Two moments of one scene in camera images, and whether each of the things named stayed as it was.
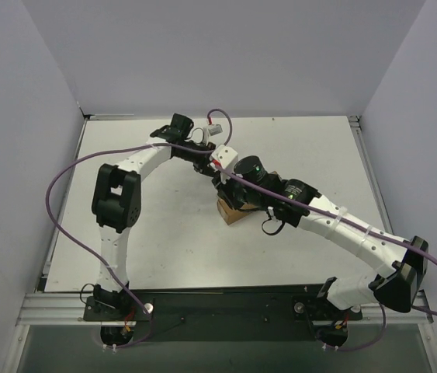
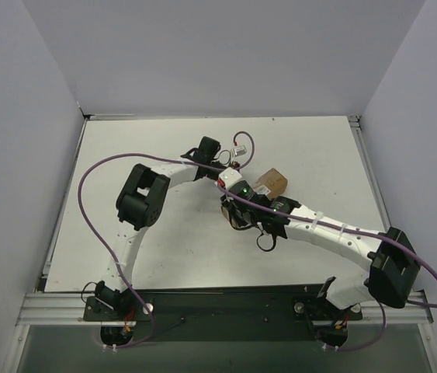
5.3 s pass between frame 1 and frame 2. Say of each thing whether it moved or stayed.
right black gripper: moved
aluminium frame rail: stayed
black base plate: stayed
